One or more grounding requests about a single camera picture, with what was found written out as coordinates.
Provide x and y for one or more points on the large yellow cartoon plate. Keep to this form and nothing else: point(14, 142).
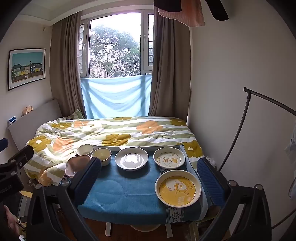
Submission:
point(178, 188)

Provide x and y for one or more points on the cream bowl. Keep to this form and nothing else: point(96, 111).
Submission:
point(103, 154)

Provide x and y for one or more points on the white headboard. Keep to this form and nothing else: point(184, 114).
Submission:
point(39, 115)

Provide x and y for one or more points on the window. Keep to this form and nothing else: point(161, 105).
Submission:
point(115, 46)

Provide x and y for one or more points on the white bowl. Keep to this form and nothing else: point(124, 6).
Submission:
point(84, 150)

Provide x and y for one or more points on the pink bowl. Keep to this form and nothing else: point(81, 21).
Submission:
point(76, 164)

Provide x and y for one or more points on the black metal clothes rack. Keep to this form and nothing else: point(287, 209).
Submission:
point(266, 95)

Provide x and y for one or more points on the small blue box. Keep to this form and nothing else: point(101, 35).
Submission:
point(12, 120)

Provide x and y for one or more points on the light blue hanging cloth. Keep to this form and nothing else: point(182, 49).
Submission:
point(115, 97)

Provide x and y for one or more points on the small cream cartoon plate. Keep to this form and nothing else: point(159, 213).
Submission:
point(168, 160)

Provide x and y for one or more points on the person's left hand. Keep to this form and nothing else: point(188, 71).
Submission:
point(8, 219)

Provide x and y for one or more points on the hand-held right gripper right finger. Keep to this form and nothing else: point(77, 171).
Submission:
point(208, 180)

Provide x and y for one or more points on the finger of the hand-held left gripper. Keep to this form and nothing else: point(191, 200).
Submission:
point(22, 155)
point(3, 144)

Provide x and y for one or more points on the teal patterned tablecloth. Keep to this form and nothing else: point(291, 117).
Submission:
point(129, 190)

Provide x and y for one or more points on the orange toy figure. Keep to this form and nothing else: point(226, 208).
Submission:
point(27, 110)

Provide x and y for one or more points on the pink hanging garment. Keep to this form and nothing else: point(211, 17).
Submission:
point(185, 14)

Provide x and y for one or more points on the floral duvet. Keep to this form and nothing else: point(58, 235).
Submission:
point(115, 132)

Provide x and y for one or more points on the brown curtain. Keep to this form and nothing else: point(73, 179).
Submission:
point(171, 69)
point(64, 69)

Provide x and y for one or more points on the white hanging cloth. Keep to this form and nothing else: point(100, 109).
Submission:
point(291, 146)

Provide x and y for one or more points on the framed houses picture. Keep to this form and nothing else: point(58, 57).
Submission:
point(26, 67)

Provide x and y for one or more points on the white plate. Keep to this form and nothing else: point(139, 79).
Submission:
point(131, 160)

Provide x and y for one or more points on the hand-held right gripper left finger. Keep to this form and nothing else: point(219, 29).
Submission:
point(89, 179)

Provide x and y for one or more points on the green checked pillow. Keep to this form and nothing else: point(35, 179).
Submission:
point(76, 114)

